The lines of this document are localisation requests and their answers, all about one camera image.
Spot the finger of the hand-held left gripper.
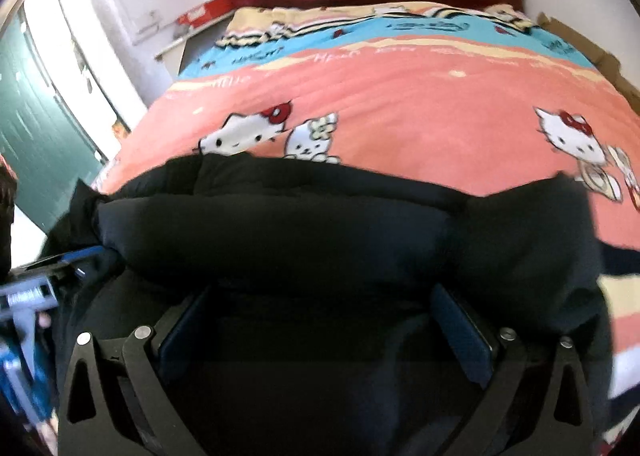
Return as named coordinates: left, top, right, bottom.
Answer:
left=22, top=245, right=108, bottom=282

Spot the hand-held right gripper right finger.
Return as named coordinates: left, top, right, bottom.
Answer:
left=431, top=282, right=598, bottom=456

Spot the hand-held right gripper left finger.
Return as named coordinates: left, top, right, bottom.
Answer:
left=57, top=286, right=211, bottom=456

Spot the black hooded puffer jacket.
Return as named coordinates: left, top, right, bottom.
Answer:
left=40, top=152, right=616, bottom=456

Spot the green door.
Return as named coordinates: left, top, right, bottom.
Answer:
left=0, top=11, right=108, bottom=232

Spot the pink striped cartoon cat blanket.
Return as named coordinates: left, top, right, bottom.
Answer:
left=92, top=1, right=640, bottom=447

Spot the white bedside table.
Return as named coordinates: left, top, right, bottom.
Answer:
left=155, top=21, right=236, bottom=80

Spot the red box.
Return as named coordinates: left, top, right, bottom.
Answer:
left=175, top=0, right=235, bottom=30

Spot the brown cardboard sheet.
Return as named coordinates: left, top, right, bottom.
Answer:
left=537, top=11, right=640, bottom=112

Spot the white wall socket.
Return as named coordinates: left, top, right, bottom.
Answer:
left=132, top=10, right=163, bottom=44

